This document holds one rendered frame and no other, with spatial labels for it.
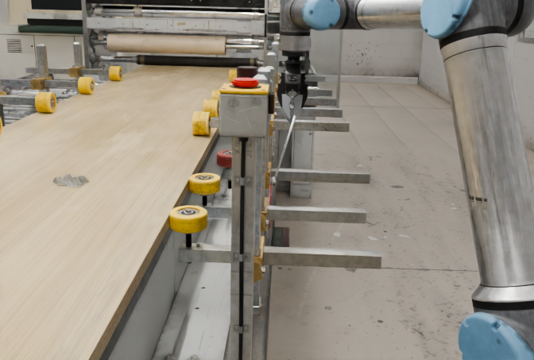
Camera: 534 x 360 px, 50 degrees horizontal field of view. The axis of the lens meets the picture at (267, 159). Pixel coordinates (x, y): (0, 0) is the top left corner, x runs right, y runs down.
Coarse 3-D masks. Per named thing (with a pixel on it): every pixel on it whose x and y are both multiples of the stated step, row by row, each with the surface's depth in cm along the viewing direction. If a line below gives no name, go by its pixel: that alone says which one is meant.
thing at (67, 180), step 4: (56, 176) 141; (64, 176) 142; (68, 176) 141; (76, 176) 140; (80, 176) 143; (84, 176) 143; (56, 180) 140; (60, 180) 140; (64, 180) 141; (68, 180) 140; (72, 180) 139; (76, 180) 139; (80, 180) 142; (84, 180) 142; (88, 180) 143; (60, 184) 139; (64, 184) 139; (68, 184) 139; (72, 184) 139; (76, 184) 139; (80, 184) 139
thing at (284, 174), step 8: (224, 168) 171; (272, 168) 173; (280, 168) 173; (288, 168) 173; (224, 176) 171; (272, 176) 171; (280, 176) 171; (288, 176) 171; (296, 176) 171; (304, 176) 171; (312, 176) 171; (320, 176) 170; (328, 176) 170; (336, 176) 170; (344, 176) 170; (352, 176) 170; (360, 176) 170; (368, 176) 170
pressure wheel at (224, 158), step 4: (220, 152) 172; (224, 152) 173; (228, 152) 171; (220, 156) 168; (224, 156) 168; (228, 156) 168; (220, 160) 169; (224, 160) 168; (228, 160) 168; (220, 164) 169; (224, 164) 168; (228, 164) 168; (228, 168) 171; (228, 180) 173; (228, 184) 173
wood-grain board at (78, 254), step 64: (64, 128) 200; (128, 128) 203; (0, 192) 133; (64, 192) 135; (128, 192) 136; (0, 256) 101; (64, 256) 102; (128, 256) 102; (0, 320) 81; (64, 320) 82
